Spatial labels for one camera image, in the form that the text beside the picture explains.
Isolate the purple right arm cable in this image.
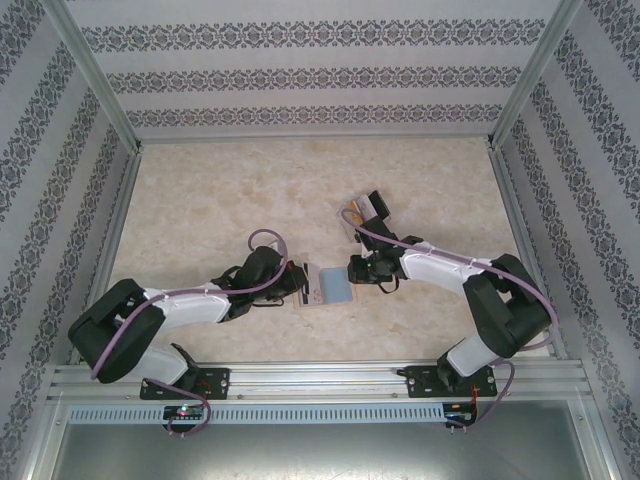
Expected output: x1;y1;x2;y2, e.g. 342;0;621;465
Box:
339;207;561;432

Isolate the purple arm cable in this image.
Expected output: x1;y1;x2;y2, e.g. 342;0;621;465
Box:
339;207;561;432
89;228;290;437

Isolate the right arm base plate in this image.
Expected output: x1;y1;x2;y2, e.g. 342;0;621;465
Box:
405;364;499;400

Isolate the orange card stack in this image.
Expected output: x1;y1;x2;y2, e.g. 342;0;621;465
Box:
344;197;374;226

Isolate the left controller board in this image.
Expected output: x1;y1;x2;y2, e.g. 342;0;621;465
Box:
162;404;206;422

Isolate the controller board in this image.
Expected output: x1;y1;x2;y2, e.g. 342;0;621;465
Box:
444;399;480;427
162;404;206;422

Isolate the grey metal sheet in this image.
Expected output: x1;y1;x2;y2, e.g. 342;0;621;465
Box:
49;399;601;480

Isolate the aluminium side rail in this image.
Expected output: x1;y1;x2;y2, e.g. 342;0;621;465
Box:
487;144;570;360
68;149;145;366

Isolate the black card stack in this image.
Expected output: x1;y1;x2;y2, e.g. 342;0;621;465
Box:
367;188;393;219

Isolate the right controller board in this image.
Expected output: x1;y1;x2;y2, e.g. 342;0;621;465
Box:
444;399;480;427

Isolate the aluminium frame post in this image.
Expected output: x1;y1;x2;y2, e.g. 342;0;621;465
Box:
485;0;586;151
44;0;145;154

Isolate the white VIP card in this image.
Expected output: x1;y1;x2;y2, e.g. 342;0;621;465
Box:
299;264;326;307

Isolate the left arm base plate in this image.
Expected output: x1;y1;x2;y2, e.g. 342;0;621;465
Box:
139;367;232;403

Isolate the aluminium mounting rail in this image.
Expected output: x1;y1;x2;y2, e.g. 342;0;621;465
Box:
47;362;594;402

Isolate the beige card holder wallet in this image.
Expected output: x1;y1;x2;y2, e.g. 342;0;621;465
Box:
294;263;360;312

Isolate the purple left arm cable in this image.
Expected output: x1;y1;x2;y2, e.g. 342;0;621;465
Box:
89;228;290;437

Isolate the slotted cable duct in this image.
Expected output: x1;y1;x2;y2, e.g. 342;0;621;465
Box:
67;403;447;425

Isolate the clear acrylic card box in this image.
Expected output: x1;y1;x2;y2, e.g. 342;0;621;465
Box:
334;188;393;244

